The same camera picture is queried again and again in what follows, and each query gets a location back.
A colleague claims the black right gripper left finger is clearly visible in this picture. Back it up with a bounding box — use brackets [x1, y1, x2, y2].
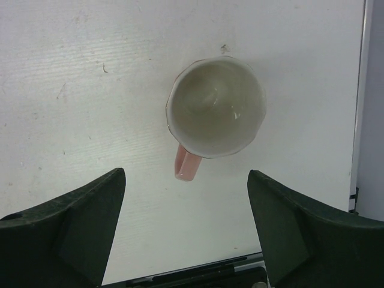
[1, 168, 125, 287]

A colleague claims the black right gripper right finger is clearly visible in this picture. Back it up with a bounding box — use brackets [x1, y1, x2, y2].
[247, 170, 383, 287]

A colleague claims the pink mug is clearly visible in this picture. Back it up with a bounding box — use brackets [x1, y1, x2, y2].
[165, 56, 266, 181]

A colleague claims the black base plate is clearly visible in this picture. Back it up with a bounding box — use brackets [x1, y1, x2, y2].
[125, 253, 270, 287]

